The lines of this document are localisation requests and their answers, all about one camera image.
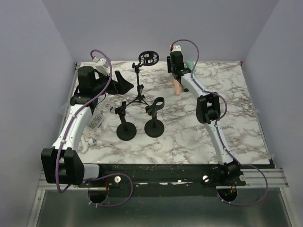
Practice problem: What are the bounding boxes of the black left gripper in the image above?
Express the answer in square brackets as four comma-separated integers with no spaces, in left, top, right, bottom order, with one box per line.
[92,70,134,96]

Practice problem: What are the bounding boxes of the green microphone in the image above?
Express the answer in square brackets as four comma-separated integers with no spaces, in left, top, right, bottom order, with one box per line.
[187,61,195,71]

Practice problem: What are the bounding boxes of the pink microphone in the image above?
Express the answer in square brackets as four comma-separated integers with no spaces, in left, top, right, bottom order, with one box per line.
[173,79,182,96]

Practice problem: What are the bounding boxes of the black tripod microphone stand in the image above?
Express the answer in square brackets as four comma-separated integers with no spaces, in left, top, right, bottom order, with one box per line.
[125,50,160,109]

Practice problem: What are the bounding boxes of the black round-base stand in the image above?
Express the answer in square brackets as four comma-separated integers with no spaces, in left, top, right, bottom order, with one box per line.
[144,97,165,138]
[115,101,137,141]

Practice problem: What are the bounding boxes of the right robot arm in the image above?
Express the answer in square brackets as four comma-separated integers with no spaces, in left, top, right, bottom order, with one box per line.
[167,50,240,185]

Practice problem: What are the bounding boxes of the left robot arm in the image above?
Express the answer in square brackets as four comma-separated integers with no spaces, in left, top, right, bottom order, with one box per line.
[41,66,134,187]

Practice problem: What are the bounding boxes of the clear plastic bag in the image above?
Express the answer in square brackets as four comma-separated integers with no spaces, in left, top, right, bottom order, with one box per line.
[60,99,114,131]

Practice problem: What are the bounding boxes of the small white plastic parts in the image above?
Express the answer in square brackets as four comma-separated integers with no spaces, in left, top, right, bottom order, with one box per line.
[81,137,103,153]

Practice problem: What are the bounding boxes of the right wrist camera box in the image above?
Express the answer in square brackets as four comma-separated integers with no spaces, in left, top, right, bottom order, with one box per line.
[170,44,182,52]

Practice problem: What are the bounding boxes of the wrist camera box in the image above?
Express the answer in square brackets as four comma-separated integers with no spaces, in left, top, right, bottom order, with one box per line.
[92,56,110,75]
[170,44,182,52]

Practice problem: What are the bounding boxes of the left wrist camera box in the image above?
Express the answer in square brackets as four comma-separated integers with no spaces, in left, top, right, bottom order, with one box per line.
[92,56,110,75]

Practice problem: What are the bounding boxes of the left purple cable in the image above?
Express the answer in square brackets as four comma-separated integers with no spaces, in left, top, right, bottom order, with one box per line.
[56,49,134,209]

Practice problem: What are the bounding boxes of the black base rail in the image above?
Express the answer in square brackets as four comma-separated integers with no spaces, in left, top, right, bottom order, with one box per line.
[79,164,246,197]

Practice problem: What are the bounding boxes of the aluminium frame rail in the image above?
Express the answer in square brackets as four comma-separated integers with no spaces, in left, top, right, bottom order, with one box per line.
[37,169,289,190]

